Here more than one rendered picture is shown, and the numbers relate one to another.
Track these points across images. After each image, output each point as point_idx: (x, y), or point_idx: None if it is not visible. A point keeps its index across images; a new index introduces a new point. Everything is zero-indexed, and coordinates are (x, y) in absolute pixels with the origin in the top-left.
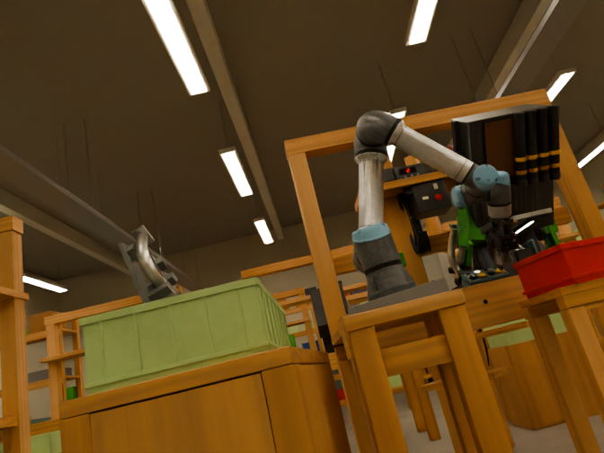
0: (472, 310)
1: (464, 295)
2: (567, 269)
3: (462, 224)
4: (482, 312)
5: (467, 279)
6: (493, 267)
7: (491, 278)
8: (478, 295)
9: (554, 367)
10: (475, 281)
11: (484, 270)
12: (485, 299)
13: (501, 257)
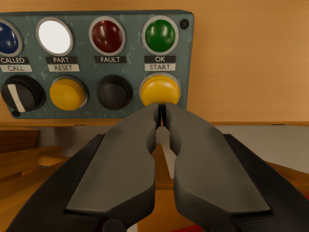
0: (46, 125)
1: (4, 124)
2: None
3: None
4: (73, 125)
5: (0, 89)
6: (154, 38)
7: (102, 118)
8: (56, 124)
9: None
10: (31, 118)
11: (94, 40)
12: (80, 125)
13: (174, 144)
